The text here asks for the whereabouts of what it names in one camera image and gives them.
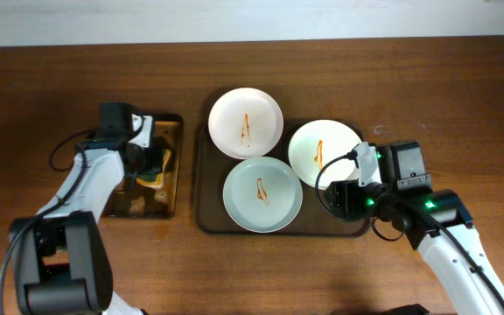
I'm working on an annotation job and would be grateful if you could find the yellow green sponge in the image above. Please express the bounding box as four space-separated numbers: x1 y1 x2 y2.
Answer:
136 149 172 189

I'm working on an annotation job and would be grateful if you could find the white plate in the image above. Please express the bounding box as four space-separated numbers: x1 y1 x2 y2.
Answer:
288 120 361 187
207 87 284 159

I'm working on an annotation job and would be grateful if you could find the pale blue plate front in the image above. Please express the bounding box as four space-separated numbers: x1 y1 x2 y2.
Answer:
222 157 303 234

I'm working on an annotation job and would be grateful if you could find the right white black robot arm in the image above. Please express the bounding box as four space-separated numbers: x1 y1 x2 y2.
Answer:
315 141 504 314

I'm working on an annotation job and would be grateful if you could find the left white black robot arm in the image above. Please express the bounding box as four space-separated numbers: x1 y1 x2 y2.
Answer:
0 102 164 314

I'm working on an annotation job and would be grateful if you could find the small tray with soapy water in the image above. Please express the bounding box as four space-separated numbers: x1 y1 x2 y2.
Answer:
102 114 183 220

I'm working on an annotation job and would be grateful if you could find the large brown serving tray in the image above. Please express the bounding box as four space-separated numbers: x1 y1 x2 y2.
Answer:
193 124 370 238

